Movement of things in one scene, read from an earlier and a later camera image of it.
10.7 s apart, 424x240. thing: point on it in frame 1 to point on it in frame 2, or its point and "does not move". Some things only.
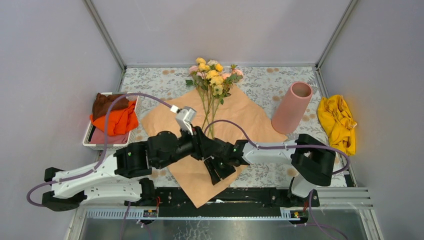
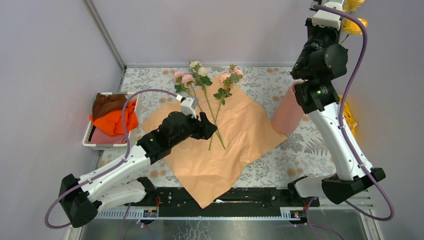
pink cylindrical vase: x=291 y=107 does not move
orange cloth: x=121 y=121 does not move
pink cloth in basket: x=98 y=137 does not move
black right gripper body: x=223 y=168 to x=319 y=37
